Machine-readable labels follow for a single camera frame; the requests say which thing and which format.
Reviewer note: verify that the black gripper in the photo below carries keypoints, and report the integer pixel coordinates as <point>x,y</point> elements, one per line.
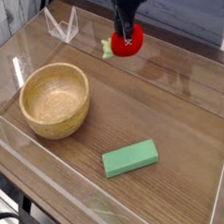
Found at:
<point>124,12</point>

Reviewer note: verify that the red plush strawberry toy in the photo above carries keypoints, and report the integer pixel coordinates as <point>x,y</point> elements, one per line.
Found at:
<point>116,45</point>

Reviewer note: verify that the wooden bowl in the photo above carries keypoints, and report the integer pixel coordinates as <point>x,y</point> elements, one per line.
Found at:
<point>55,100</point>

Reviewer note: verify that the green rectangular block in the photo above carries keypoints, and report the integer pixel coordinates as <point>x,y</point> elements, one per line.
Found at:
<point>130,158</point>

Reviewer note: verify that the clear acrylic tray enclosure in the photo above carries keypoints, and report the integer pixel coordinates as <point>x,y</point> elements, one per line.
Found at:
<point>165,94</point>

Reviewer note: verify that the black metal table frame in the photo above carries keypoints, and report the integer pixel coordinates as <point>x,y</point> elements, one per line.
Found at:
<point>32,214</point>

